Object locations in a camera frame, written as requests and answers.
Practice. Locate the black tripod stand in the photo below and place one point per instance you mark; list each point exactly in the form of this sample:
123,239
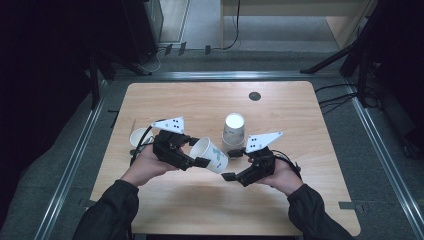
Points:
363,80

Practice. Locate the person's right hand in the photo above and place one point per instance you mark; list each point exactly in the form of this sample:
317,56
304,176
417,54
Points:
285,180

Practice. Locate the printed white paper cup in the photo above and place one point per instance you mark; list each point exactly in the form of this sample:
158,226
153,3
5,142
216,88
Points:
213,156
137,136

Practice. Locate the metal floor rail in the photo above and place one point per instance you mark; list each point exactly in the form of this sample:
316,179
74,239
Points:
73,160
380,153
226,76

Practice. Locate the black floor bracket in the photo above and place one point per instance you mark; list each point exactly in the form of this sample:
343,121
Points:
207,50
168,49
182,48

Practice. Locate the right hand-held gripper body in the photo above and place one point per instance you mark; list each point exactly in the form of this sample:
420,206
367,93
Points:
261,165

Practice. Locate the black metal stand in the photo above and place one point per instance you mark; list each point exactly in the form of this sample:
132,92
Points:
94,83

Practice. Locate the grey tape strip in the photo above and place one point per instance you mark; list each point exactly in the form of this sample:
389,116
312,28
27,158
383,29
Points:
348,205

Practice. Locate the light wooden desk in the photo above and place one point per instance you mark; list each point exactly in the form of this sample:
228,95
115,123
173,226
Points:
293,8

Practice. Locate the black round table grommet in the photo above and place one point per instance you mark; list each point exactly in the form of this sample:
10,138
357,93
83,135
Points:
255,96

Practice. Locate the person's left hand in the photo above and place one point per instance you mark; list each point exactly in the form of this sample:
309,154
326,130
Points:
145,168

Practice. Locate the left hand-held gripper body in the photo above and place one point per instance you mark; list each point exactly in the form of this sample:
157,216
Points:
170,146

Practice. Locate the dark curtain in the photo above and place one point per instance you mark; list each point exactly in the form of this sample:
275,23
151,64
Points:
403,66
40,83

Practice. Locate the stack of white paper cups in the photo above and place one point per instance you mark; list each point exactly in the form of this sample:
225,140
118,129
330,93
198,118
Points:
233,131

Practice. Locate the black computer tower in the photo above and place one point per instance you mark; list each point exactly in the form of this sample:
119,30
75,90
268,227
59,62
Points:
140,30

